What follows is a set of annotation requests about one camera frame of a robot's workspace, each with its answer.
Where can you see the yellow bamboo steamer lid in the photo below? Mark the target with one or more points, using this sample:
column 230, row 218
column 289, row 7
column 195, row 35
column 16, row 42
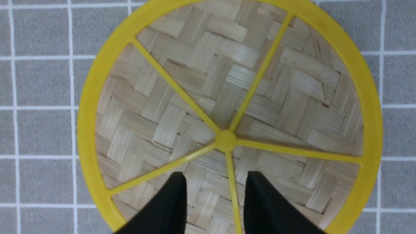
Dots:
column 215, row 89

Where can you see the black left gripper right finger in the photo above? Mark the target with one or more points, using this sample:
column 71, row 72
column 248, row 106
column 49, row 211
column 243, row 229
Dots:
column 266, row 211

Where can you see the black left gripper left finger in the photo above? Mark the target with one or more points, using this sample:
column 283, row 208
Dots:
column 165, row 213

